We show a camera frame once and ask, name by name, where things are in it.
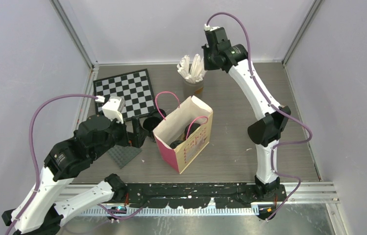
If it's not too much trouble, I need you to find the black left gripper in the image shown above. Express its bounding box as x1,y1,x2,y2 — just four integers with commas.
93,112,149,159

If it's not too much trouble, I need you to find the pink cakes paper bag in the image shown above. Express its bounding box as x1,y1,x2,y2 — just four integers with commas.
153,96,213,174

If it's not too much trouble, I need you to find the single black cup lid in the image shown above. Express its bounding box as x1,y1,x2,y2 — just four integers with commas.
184,122,200,140

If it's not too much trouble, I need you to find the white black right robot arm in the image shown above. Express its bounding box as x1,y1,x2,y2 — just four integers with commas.
202,25,291,201

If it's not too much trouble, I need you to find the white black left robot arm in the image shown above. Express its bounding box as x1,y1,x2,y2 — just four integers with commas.
2,115,148,235

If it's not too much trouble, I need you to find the black cup stack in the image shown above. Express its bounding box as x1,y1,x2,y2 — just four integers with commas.
143,117,162,142

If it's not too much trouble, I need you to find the black lid stack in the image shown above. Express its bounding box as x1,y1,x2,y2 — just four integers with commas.
149,109,167,120

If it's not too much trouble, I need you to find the white wrapped stirrers bundle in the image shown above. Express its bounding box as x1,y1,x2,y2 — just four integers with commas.
176,54,206,84

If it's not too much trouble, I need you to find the grey studded baseplate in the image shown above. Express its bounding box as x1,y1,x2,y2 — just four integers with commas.
106,145,142,169

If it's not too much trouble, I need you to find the black white chessboard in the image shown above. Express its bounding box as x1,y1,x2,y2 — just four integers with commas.
93,69,155,121

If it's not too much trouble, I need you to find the grey holder cup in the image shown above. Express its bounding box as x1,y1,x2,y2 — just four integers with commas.
182,78,204,99

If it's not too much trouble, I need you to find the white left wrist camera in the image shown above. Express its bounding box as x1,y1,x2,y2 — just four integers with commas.
96,96,125,124

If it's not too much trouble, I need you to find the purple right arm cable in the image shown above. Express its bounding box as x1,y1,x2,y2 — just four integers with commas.
205,12,313,221

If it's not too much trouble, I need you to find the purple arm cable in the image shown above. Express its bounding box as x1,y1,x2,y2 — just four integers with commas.
205,12,313,221
4,94,148,235

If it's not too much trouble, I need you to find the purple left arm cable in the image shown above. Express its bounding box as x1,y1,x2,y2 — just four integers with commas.
4,94,148,235

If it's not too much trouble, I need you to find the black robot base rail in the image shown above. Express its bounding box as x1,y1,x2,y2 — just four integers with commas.
108,183,287,209

